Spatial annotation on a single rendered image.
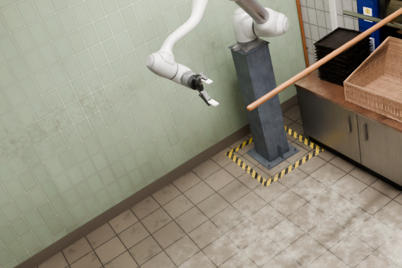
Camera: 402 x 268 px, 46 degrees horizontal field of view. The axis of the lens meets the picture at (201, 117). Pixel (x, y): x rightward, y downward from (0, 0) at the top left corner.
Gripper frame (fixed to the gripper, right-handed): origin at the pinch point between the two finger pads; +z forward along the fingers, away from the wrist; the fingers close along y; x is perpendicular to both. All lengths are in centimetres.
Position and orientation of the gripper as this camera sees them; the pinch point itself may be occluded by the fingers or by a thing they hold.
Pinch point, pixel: (212, 93)
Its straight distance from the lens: 245.3
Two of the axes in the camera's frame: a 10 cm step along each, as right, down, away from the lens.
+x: -8.2, 4.7, -3.2
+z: 5.1, 3.6, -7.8
